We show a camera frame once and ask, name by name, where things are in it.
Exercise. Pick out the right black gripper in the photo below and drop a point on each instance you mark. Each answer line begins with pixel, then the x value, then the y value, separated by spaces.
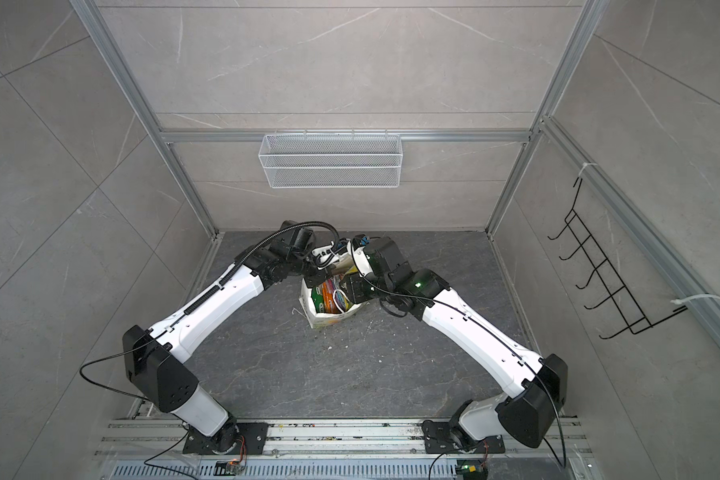
pixel 354 291

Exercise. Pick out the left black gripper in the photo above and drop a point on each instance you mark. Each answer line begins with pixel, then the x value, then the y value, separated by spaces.
pixel 323 274

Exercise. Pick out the white floral paper bag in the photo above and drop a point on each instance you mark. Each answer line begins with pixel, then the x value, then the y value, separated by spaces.
pixel 321 320

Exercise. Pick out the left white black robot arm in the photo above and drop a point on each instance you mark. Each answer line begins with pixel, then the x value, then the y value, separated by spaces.
pixel 155 358

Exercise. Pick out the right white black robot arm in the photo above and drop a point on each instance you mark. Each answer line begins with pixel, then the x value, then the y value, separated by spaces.
pixel 533 387

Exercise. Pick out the orange snack pack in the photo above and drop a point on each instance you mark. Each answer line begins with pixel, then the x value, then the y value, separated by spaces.
pixel 329 300

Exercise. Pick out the green snack pack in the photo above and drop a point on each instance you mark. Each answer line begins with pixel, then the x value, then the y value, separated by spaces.
pixel 317 299

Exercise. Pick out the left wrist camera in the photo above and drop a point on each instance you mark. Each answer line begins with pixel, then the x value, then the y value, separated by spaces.
pixel 324 256

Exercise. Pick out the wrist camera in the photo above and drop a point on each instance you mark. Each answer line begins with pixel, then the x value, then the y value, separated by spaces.
pixel 324 256
pixel 358 256

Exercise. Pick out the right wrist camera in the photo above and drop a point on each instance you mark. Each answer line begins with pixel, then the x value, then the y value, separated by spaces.
pixel 358 256

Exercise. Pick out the white wire mesh basket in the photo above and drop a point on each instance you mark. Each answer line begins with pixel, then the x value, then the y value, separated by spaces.
pixel 310 161

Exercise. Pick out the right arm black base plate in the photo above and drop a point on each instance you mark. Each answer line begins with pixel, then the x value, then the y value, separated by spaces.
pixel 441 437

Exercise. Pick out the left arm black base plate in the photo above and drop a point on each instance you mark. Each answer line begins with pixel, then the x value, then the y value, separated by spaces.
pixel 246 437

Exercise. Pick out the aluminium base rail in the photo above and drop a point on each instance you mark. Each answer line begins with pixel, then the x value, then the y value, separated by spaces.
pixel 340 438

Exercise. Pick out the black wire hook rack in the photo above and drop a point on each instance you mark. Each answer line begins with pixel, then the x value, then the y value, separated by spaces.
pixel 633 319

